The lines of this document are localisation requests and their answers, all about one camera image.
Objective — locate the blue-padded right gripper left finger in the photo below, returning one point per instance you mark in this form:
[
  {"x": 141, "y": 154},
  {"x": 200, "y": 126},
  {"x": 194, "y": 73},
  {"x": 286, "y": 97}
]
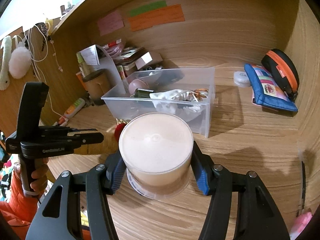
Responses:
[{"x": 58, "y": 217}]

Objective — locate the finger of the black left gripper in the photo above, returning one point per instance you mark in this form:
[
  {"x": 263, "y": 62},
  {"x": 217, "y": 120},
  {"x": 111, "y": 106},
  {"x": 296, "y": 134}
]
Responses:
[
  {"x": 62, "y": 131},
  {"x": 62, "y": 146}
]

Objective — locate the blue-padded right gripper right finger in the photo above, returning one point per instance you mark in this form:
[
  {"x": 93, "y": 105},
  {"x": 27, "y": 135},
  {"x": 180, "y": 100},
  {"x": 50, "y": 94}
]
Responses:
[{"x": 258, "y": 217}]

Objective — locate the red pompom keychain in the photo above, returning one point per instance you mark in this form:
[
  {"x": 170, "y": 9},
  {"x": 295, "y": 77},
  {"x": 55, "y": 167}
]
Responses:
[{"x": 118, "y": 130}]

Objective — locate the white round lidded jar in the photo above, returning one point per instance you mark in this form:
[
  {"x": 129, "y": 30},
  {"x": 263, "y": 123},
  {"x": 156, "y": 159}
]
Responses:
[{"x": 156, "y": 149}]

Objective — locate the gold chain charm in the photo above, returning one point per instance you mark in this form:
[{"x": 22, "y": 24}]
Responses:
[{"x": 200, "y": 94}]

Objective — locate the orange sleeve left forearm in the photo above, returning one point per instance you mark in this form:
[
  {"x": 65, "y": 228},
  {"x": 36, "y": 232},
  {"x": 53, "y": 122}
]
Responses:
[{"x": 20, "y": 210}]

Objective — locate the left hand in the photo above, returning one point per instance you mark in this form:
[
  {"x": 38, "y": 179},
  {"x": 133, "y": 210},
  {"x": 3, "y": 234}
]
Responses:
[{"x": 39, "y": 175}]

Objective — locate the green orange tube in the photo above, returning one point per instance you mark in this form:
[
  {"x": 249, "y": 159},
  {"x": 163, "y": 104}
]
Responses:
[{"x": 74, "y": 108}]

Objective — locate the brown mug with lid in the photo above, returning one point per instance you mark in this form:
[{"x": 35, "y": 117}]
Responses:
[{"x": 97, "y": 85}]

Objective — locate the white fluffy pompom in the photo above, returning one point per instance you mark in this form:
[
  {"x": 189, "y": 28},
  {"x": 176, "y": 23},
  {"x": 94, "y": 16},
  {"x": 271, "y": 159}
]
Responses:
[{"x": 19, "y": 62}]

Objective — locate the white paper sheet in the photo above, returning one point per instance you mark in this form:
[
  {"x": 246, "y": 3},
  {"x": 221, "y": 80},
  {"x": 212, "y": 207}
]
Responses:
[{"x": 90, "y": 55}]

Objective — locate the fruit pattern book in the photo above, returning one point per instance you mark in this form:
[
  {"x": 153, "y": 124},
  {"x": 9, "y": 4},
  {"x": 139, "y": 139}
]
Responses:
[{"x": 121, "y": 72}]

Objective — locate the white crumpled plastic bag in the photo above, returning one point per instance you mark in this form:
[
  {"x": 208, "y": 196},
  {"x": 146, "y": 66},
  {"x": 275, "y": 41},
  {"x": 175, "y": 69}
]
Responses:
[{"x": 177, "y": 102}]

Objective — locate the white pink small box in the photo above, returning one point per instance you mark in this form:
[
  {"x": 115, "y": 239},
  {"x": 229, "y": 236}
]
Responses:
[{"x": 148, "y": 59}]

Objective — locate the clear plastic storage bin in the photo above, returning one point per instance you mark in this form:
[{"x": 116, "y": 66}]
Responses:
[{"x": 123, "y": 105}]

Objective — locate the pink sticky note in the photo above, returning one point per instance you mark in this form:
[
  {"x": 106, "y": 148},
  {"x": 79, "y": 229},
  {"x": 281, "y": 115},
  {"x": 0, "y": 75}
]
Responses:
[{"x": 110, "y": 23}]

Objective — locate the blue zip pouch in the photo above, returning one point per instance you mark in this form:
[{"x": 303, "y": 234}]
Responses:
[{"x": 266, "y": 92}]

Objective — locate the white round tape roll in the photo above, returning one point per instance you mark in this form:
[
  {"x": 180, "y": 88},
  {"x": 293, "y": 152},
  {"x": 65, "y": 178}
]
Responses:
[{"x": 241, "y": 79}]

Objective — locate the black orange round case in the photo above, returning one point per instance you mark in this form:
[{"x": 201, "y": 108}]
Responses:
[{"x": 283, "y": 72}]

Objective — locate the green sticky note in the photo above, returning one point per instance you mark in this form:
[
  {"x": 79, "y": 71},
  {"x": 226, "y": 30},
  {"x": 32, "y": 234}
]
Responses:
[{"x": 147, "y": 7}]

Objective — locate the orange sticky note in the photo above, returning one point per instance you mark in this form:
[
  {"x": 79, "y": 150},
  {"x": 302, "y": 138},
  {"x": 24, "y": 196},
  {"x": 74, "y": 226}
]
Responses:
[{"x": 164, "y": 15}]

